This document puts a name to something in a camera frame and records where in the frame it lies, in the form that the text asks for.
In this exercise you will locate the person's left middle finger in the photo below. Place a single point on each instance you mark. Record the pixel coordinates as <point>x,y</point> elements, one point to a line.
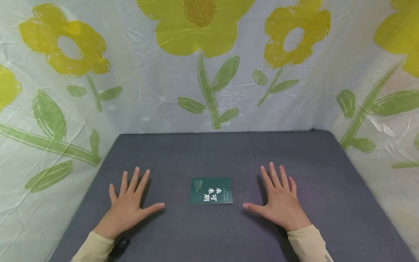
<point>133,180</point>

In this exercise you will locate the person's left hand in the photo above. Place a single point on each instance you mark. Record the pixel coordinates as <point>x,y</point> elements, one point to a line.
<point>124,213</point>

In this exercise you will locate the person's left index finger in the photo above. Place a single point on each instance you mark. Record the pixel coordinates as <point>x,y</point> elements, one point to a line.
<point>143,185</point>

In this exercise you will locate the person's left forearm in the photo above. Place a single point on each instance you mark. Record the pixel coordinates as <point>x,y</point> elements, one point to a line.
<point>95,249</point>

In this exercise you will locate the person's right middle finger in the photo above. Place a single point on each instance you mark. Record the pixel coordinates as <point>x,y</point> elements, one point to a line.
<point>275,175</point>

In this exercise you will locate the person's left thumb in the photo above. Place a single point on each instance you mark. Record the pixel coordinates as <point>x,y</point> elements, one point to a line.
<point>151,209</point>

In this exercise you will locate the person's right hand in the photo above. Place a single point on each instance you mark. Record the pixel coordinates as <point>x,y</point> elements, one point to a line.
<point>283,209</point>

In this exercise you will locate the person's right little finger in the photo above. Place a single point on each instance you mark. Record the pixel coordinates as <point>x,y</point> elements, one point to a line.
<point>292,185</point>

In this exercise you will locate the dark green booklet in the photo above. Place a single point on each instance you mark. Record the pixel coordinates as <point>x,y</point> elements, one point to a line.
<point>211,190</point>

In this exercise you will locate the person's right ring finger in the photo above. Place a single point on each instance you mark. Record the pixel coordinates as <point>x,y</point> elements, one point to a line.
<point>284,177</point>

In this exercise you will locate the person's right forearm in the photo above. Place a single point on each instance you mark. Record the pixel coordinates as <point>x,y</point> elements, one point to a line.
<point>309,244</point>

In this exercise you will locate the black wrist band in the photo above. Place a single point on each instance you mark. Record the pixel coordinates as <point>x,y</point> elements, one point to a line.
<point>119,244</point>

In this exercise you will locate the person's right index finger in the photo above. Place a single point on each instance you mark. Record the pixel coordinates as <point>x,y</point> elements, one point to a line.
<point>265,182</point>

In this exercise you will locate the person's left ring finger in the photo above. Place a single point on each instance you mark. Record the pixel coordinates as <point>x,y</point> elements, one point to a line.
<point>123,183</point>

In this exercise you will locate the person's right thumb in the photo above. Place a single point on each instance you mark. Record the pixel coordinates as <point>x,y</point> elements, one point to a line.
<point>254,207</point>

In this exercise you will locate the person's left little finger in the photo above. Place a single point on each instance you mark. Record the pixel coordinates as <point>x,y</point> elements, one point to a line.
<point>113,193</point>

